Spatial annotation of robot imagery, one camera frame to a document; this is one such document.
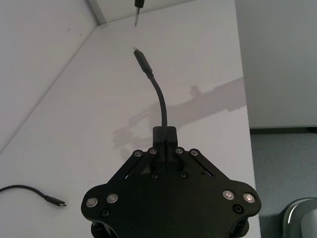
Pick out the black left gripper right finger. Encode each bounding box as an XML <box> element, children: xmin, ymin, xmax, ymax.
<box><xmin>164</xmin><ymin>126</ymin><xmax>223</xmax><ymax>184</ymax></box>

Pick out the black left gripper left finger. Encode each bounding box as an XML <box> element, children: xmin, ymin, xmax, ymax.
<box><xmin>106</xmin><ymin>126</ymin><xmax>166</xmax><ymax>186</ymax></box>

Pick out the black cable with plug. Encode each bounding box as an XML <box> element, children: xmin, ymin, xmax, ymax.
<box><xmin>132</xmin><ymin>46</ymin><xmax>171</xmax><ymax>129</ymax></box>
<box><xmin>0</xmin><ymin>183</ymin><xmax>68</xmax><ymax>209</ymax></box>

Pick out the grey rounded metal object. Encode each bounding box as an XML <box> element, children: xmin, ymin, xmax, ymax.
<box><xmin>279</xmin><ymin>196</ymin><xmax>317</xmax><ymax>238</ymax></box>

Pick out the black plug with silver tip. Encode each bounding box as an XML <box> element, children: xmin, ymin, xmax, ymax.
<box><xmin>133</xmin><ymin>0</ymin><xmax>145</xmax><ymax>27</ymax></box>

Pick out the grey upright post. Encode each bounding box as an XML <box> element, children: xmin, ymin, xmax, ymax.
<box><xmin>88</xmin><ymin>0</ymin><xmax>109</xmax><ymax>26</ymax></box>

